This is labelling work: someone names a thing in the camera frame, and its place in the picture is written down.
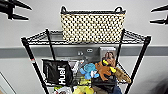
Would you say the pale spotted woven basket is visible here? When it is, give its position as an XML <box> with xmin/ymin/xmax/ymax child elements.
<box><xmin>59</xmin><ymin>5</ymin><xmax>127</xmax><ymax>45</ymax></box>

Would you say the box with printed faces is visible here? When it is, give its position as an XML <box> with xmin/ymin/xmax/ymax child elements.
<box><xmin>99</xmin><ymin>46</ymin><xmax>118</xmax><ymax>68</ymax></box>

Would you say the brown plush toy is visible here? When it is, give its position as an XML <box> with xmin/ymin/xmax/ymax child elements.
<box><xmin>113</xmin><ymin>67</ymin><xmax>132</xmax><ymax>85</ymax></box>

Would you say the black Huel bag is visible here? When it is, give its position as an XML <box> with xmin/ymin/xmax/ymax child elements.
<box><xmin>41</xmin><ymin>58</ymin><xmax>74</xmax><ymax>87</ymax></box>

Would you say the orange plush toy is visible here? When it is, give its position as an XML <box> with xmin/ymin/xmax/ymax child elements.
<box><xmin>94</xmin><ymin>59</ymin><xmax>117</xmax><ymax>82</ymax></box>

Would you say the blue white plush shark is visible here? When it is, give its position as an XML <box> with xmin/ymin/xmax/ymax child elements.
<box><xmin>111</xmin><ymin>85</ymin><xmax>123</xmax><ymax>94</ymax></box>

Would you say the printed red white pack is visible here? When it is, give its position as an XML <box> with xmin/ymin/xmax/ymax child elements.
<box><xmin>53</xmin><ymin>86</ymin><xmax>73</xmax><ymax>94</ymax></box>

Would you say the blue plush toy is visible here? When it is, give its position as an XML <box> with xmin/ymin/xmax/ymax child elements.
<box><xmin>79</xmin><ymin>63</ymin><xmax>100</xmax><ymax>80</ymax></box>

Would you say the yellow plush toy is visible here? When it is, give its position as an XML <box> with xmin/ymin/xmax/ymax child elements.
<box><xmin>73</xmin><ymin>85</ymin><xmax>95</xmax><ymax>94</ymax></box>

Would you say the black wire shelf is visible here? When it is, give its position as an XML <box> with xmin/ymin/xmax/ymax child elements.
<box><xmin>20</xmin><ymin>28</ymin><xmax>152</xmax><ymax>94</ymax></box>

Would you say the white wall socket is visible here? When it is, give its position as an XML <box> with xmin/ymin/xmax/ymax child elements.
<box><xmin>86</xmin><ymin>48</ymin><xmax>94</xmax><ymax>54</ymax></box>
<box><xmin>77</xmin><ymin>51</ymin><xmax>84</xmax><ymax>57</ymax></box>

